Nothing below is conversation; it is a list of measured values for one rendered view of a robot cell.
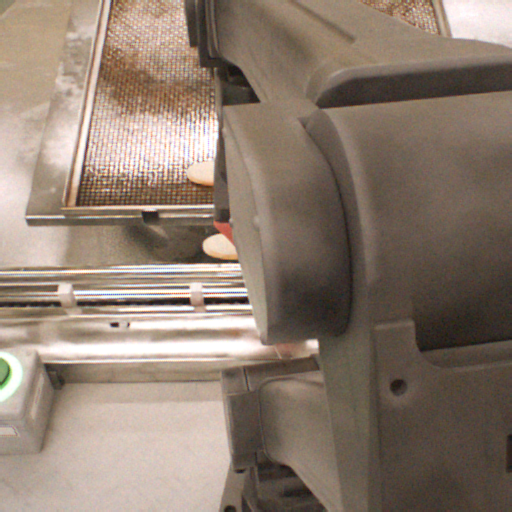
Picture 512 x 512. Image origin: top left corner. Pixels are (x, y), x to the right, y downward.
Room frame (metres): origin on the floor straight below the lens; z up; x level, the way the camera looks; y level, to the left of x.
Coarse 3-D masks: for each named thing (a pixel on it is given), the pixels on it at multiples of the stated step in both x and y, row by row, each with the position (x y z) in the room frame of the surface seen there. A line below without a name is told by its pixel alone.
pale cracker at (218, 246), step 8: (208, 240) 0.47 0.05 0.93; (216, 240) 0.47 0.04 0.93; (224, 240) 0.47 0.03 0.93; (208, 248) 0.46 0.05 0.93; (216, 248) 0.46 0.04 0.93; (224, 248) 0.46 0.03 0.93; (232, 248) 0.46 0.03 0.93; (216, 256) 0.45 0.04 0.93; (224, 256) 0.45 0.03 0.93; (232, 256) 0.45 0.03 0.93
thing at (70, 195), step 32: (160, 0) 0.95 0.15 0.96; (384, 0) 0.95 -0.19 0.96; (96, 32) 0.86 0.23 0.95; (128, 32) 0.88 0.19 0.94; (448, 32) 0.87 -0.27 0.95; (96, 64) 0.81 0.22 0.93; (128, 64) 0.81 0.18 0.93; (192, 64) 0.81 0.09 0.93; (96, 96) 0.75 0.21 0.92; (128, 96) 0.75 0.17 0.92; (128, 128) 0.69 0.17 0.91; (160, 128) 0.69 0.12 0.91; (192, 128) 0.69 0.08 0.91; (96, 160) 0.64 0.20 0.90; (128, 160) 0.64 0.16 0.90; (160, 160) 0.64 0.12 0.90; (192, 160) 0.64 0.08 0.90; (64, 192) 0.58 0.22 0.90
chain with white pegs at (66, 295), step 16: (64, 288) 0.46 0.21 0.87; (192, 288) 0.46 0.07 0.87; (0, 304) 0.46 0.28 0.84; (16, 304) 0.46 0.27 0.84; (32, 304) 0.46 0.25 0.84; (48, 304) 0.46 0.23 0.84; (64, 304) 0.45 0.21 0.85; (80, 304) 0.46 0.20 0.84; (96, 304) 0.46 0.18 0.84; (112, 304) 0.46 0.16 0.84; (128, 304) 0.47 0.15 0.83; (144, 304) 0.46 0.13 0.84; (160, 304) 0.46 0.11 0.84; (176, 304) 0.46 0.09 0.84
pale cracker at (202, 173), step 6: (204, 162) 0.63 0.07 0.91; (210, 162) 0.63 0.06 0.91; (192, 168) 0.62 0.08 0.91; (198, 168) 0.62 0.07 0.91; (204, 168) 0.62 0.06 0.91; (210, 168) 0.61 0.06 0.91; (192, 174) 0.61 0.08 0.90; (198, 174) 0.61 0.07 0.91; (204, 174) 0.61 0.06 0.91; (210, 174) 0.61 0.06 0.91; (192, 180) 0.60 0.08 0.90; (198, 180) 0.60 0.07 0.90; (204, 180) 0.60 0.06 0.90; (210, 180) 0.60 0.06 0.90
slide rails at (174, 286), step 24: (0, 288) 0.48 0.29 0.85; (24, 288) 0.48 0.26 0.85; (48, 288) 0.48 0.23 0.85; (96, 288) 0.48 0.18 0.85; (120, 288) 0.48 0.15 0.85; (144, 288) 0.48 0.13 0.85; (168, 288) 0.48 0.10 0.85; (216, 288) 0.48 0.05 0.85; (240, 288) 0.48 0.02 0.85; (0, 312) 0.44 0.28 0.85; (24, 312) 0.44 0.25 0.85; (48, 312) 0.44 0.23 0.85; (72, 312) 0.44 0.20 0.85; (96, 312) 0.44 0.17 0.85; (120, 312) 0.44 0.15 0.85; (144, 312) 0.44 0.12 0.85; (168, 312) 0.44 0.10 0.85; (192, 312) 0.44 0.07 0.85; (216, 312) 0.44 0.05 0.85; (240, 312) 0.44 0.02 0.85
